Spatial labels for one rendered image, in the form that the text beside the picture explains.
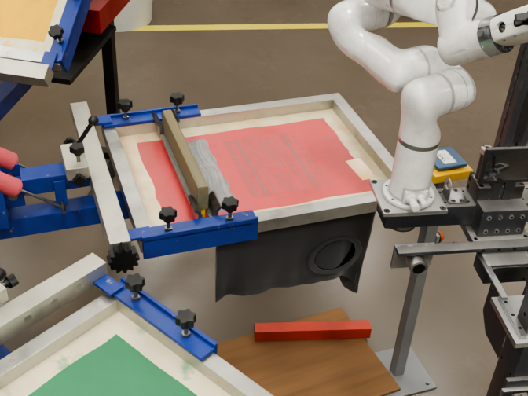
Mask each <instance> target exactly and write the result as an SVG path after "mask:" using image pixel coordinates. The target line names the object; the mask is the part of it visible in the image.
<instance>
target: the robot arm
mask: <svg viewBox="0 0 528 396"><path fill-rule="evenodd" d="M401 16H404V17H409V18H412V19H414V20H418V21H421V22H424V23H428V24H432V25H434V26H437V27H438V33H439V38H438V45H437V47H438V48H435V47H433V46H427V45H422V46H415V47H411V48H408V49H399V48H398V47H396V46H394V45H393V44H391V43H390V42H389V41H388V40H387V39H385V38H384V37H382V36H380V35H376V34H373V33H371V32H369V31H373V30H377V29H380V28H386V27H388V26H391V25H392V24H393V23H395V22H396V21H397V20H398V19H399V18H400V17H401ZM328 29H329V32H330V35H331V37H332V39H333V41H334V43H335V44H336V45H337V47H338V48H339V49H340V50H341V51H342V52H343V53H344V54H346V55H347V56H348V57H349V58H350V59H352V60H353V61H355V62H357V63H358V64H360V65H361V66H362V67H363V68H364V69H365V70H366V71H367V72H368V73H370V74H371V75H372V76H373V77H374V78H375V79H377V80H378V81H379V82H380V83H381V84H382V85H384V86H385V87H386V88H387V89H388V90H390V91H392V92H395V93H401V122H400V129H399V133H398V143H397V147H396V152H395V156H394V165H393V169H392V174H391V178H390V179H389V180H388V181H386V182H385V183H384V184H383V189H382V194H383V197H384V198H385V199H386V200H387V201H388V202H389V203H390V204H392V205H394V206H395V207H399V208H402V209H406V210H412V211H413V212H417V211H419V210H421V209H424V208H426V207H429V206H431V205H432V203H433V202H434V199H435V192H434V190H433V189H432V188H431V179H432V176H433V172H434V168H435V161H436V158H437V154H438V147H439V143H440V139H441V131H440V129H439V126H438V124H437V120H438V118H439V117H440V116H444V115H446V114H449V113H452V112H456V111H459V110H461V109H464V108H466V107H468V106H469V105H470V104H471V103H472V102H473V101H474V99H475V96H476V86H475V82H474V80H473V78H472V77H471V76H470V75H469V73H468V72H467V71H466V70H464V69H463V68H462V67H461V66H460V65H461V64H466V63H470V62H472V61H478V60H481V59H484V58H487V57H493V56H496V55H500V54H502V53H508V52H510V51H512V50H513V48H514V46H515V45H519V44H523V43H527V42H528V5H525V6H522V7H519V8H518V9H513V10H511V11H509V12H506V13H498V14H497V13H496V10H495V9H494V7H493V6H492V5H491V4H490V3H488V2H487V1H485V0H344V1H342V2H340V3H338V4H336V5H334V6H333V7H332V9H331V10H330V12H329V14H328Z"/></svg>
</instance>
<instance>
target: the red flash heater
mask: <svg viewBox="0 0 528 396"><path fill-rule="evenodd" d="M129 1H130V0H92V1H91V3H90V7H89V10H88V13H87V15H86V19H85V23H84V25H83V28H82V32H88V33H94V34H101V33H102V32H103V31H104V30H105V29H106V27H107V26H108V25H109V24H110V23H111V22H112V21H113V20H114V19H115V18H116V17H117V15H118V14H119V13H120V12H121V11H122V10H123V8H124V7H125V6H126V5H127V3H128V2H129Z"/></svg>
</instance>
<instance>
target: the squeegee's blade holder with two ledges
mask: <svg viewBox="0 0 528 396"><path fill-rule="evenodd" d="M160 138H161V140H162V142H163V145H164V147H165V149H166V151H167V154H168V156H169V158H170V161H171V163H172V165H173V167H174V170H175V172H176V175H177V176H178V179H179V181H180V183H181V187H182V188H183V190H184V193H185V195H186V197H187V200H188V202H189V205H191V203H190V200H189V198H188V195H189V194H190V195H192V194H191V192H190V190H189V187H188V186H187V184H186V181H185V179H184V177H183V174H182V172H181V170H180V167H179V166H178V163H177V160H176V159H175V157H174V153H173V152H172V150H171V147H170V145H169V143H168V141H167V138H166V136H165V134H161V135H160Z"/></svg>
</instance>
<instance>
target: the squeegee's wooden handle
mask: <svg viewBox="0 0 528 396"><path fill-rule="evenodd" d="M162 121H163V134H165V136H166V138H167V141H168V143H169V145H170V148H171V150H172V152H173V153H174V157H175V159H176V160H177V163H178V166H179V167H180V170H181V172H182V174H183V177H184V179H185V181H186V184H187V186H188V187H189V190H190V192H191V194H192V196H194V198H195V200H196V203H197V205H198V207H199V209H200V211H201V210H206V209H208V193H209V188H208V186H207V183H206V181H205V179H204V176H203V175H202V173H201V171H200V169H199V167H198V165H197V162H196V160H195V158H194V156H193V154H192V152H191V150H190V148H189V146H188V143H187V141H186V139H185V137H184V135H183V133H182V131H181V129H180V127H179V125H178V122H177V120H176V119H175V117H174V114H173V112H172V111H171V110H170V109H169V110H163V111H162Z"/></svg>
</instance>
